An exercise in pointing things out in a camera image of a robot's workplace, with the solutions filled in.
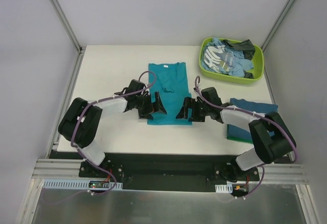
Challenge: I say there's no teal t-shirt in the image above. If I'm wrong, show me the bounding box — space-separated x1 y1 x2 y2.
147 62 192 126

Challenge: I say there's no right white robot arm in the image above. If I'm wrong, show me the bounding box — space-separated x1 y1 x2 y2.
176 87 296 181

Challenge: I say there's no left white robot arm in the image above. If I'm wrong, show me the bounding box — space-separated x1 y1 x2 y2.
58 79 167 178

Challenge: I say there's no light blue printed t-shirt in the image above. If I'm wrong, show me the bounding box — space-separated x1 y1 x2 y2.
200 37 254 79

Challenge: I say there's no folded dark blue t-shirt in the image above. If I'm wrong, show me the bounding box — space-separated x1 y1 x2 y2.
227 98 278 140

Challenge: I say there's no folded green t-shirt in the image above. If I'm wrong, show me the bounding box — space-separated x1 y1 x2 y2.
227 136 253 144

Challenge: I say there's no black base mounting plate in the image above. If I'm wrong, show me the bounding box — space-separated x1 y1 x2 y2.
48 150 266 191

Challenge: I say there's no lime green plastic basket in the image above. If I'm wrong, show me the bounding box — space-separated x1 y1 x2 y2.
199 37 265 85

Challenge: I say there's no dark grey garment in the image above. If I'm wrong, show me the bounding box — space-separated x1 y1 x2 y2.
222 39 255 60

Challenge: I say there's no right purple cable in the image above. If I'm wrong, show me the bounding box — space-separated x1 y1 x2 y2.
193 75 300 204

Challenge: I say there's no purple cable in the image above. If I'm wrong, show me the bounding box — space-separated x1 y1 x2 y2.
193 75 300 204
70 70 157 196

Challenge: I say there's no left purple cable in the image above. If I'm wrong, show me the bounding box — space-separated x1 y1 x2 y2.
70 70 157 196

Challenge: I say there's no right white cable duct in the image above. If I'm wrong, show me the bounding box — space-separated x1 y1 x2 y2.
215 184 233 194

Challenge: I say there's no white cable duct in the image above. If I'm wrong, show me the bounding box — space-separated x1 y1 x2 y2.
43 179 123 191
215 184 233 194

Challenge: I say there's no left aluminium frame post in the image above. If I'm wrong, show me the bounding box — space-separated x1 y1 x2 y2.
49 0 83 54

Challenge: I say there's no aluminium frame post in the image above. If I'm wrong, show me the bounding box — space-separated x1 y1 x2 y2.
261 0 297 51
49 0 83 54

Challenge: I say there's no left white cable duct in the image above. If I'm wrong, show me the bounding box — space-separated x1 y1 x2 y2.
43 179 123 191

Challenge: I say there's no right aluminium frame post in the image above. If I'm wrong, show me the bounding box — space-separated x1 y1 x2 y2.
261 0 297 51

